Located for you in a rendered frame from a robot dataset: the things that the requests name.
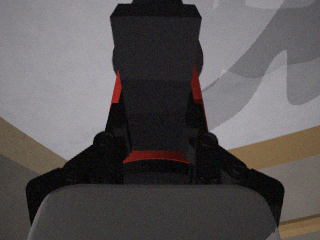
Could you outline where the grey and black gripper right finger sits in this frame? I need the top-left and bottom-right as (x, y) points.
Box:
(180, 87), (285, 227)

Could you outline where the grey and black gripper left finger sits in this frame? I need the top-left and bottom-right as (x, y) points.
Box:
(26, 88), (133, 226)

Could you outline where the black round disk with center stud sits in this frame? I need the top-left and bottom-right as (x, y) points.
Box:
(112, 40), (204, 77)

